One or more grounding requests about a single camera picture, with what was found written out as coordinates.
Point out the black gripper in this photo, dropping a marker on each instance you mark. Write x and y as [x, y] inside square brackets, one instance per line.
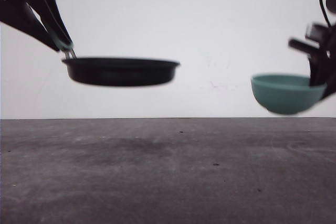
[319, 40]
[19, 15]

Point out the teal ceramic bowl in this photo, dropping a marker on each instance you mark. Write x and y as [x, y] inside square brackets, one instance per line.
[285, 94]

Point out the black frying pan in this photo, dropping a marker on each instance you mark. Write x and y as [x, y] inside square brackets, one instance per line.
[114, 71]

